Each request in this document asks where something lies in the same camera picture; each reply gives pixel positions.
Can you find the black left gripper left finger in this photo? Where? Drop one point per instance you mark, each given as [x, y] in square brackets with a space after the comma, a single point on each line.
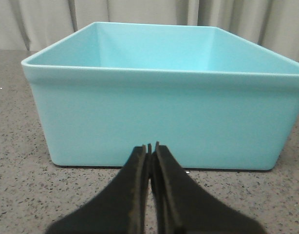
[119, 208]

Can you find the white pleated curtain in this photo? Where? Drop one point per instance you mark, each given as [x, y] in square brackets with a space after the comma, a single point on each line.
[35, 24]

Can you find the light blue plastic box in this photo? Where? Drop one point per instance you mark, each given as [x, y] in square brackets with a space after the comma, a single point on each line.
[216, 100]

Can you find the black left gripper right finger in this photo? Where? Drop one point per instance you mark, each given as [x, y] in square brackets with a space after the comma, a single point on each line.
[183, 207]

